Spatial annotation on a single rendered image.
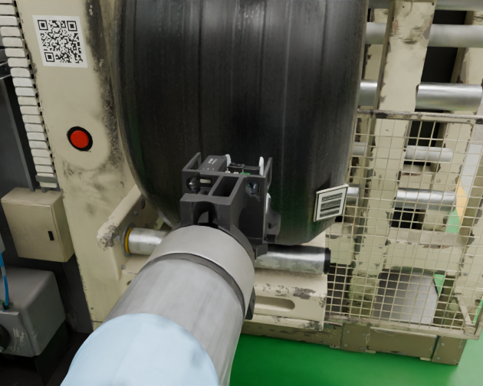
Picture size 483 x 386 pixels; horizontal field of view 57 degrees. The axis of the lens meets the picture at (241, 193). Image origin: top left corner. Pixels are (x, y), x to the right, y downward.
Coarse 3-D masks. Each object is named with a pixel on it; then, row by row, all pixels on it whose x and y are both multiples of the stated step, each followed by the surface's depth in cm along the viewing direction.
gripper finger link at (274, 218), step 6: (270, 198) 47; (270, 204) 46; (270, 210) 44; (270, 216) 43; (276, 216) 43; (270, 222) 42; (276, 222) 42; (270, 228) 42; (276, 228) 42; (270, 234) 41; (276, 234) 41; (270, 240) 42; (276, 240) 41
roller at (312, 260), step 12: (132, 228) 77; (144, 228) 77; (132, 240) 75; (144, 240) 75; (156, 240) 75; (132, 252) 76; (144, 252) 76; (276, 252) 72; (288, 252) 71; (300, 252) 71; (312, 252) 71; (324, 252) 71; (264, 264) 72; (276, 264) 72; (288, 264) 71; (300, 264) 71; (312, 264) 71; (324, 264) 71
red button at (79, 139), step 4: (76, 132) 75; (80, 132) 75; (72, 136) 75; (76, 136) 75; (80, 136) 75; (84, 136) 75; (72, 140) 75; (76, 140) 75; (80, 140) 75; (84, 140) 75; (88, 140) 76; (76, 144) 76; (80, 144) 76; (84, 144) 75
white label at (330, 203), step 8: (320, 192) 53; (328, 192) 53; (336, 192) 53; (344, 192) 54; (320, 200) 54; (328, 200) 54; (336, 200) 55; (344, 200) 55; (320, 208) 55; (328, 208) 56; (336, 208) 56; (320, 216) 57; (328, 216) 57; (336, 216) 57
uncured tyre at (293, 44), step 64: (128, 0) 48; (192, 0) 46; (256, 0) 45; (320, 0) 44; (128, 64) 49; (192, 64) 47; (256, 64) 46; (320, 64) 45; (128, 128) 53; (192, 128) 49; (256, 128) 48; (320, 128) 48
